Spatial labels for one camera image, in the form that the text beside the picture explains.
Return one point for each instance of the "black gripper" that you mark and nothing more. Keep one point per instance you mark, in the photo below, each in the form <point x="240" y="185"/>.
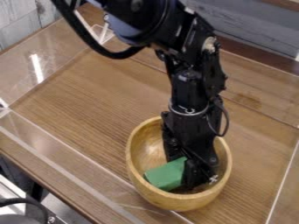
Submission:
<point x="190" y="131"/>

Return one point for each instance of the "brown wooden bowl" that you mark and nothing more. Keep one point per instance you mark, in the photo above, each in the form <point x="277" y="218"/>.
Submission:
<point x="145" y="154"/>

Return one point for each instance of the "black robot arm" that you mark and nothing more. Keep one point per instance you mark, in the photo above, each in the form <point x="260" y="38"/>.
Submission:
<point x="182" y="37"/>

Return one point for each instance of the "clear acrylic corner bracket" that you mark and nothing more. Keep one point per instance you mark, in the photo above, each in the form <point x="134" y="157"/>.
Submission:
<point x="101" y="33"/>

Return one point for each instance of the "green rectangular block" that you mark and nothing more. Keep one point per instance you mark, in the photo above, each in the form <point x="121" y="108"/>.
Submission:
<point x="166" y="176"/>

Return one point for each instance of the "clear acrylic tray walls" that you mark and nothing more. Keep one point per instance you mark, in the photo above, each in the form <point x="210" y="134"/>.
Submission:
<point x="74" y="104"/>

